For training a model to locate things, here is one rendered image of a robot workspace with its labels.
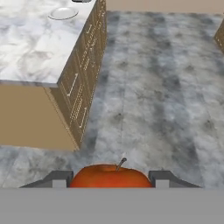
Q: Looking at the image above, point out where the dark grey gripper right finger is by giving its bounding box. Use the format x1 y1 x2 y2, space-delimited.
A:
148 170 202 189

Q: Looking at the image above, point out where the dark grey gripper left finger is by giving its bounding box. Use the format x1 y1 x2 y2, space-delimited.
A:
20 170 74 189

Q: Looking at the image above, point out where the red apple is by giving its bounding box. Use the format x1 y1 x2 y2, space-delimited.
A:
69 157 154 189

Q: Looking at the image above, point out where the white plate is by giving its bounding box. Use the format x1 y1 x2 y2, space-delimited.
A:
47 6 80 21

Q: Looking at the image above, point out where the brown cupboard run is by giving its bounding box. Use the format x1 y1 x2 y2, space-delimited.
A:
0 0 108 152

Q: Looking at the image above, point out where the brown cupboard corner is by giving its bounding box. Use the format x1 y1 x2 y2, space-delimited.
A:
213 18 224 54

